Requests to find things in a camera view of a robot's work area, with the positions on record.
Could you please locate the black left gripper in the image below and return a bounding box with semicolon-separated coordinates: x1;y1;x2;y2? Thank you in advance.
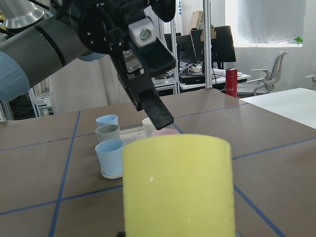
56;0;176;130

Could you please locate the cream white plastic cup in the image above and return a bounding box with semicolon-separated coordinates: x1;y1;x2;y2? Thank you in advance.
142;118;156;137

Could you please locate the pink plastic cup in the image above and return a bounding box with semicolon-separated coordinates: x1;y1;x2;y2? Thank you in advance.
151;128;179;137

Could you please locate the yellow plastic cup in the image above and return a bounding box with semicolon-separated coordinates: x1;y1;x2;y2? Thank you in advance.
123;134;236;237

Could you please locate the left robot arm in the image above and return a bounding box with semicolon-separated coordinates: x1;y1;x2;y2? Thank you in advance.
0;0;176;130

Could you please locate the light blue cup back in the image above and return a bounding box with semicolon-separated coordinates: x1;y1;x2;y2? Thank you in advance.
96;115;119;127

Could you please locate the light blue cup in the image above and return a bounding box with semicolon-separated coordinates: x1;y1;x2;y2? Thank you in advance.
95;139;125;176
96;115;119;127

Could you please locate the grey plastic cup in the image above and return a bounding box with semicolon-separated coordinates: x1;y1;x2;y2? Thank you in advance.
95;124;120;143

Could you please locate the light blue cup front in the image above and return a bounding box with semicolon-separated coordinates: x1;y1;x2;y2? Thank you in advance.
95;139;125;176

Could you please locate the black computer monitor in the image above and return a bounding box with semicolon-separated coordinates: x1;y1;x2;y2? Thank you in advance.
191;26;236;62

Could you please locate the red thermos bottle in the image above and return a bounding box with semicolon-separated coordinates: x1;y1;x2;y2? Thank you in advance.
225;68;237;98

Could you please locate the white office chair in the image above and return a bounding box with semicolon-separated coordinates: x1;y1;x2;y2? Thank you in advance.
237;51;289;98

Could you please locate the aluminium frame post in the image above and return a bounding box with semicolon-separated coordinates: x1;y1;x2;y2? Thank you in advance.
203;0;212;89

